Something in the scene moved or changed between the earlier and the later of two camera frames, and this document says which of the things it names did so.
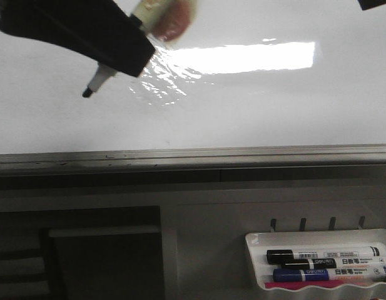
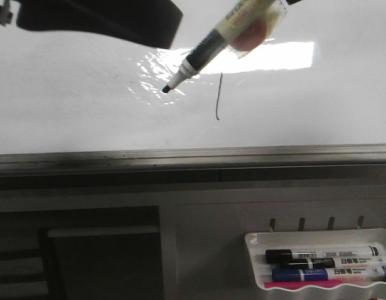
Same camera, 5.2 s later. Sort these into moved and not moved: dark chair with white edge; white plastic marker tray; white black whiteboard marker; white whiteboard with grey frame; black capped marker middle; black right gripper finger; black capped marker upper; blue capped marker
Moved: white black whiteboard marker; black right gripper finger
Not moved: dark chair with white edge; white plastic marker tray; white whiteboard with grey frame; blue capped marker; black capped marker middle; black capped marker upper
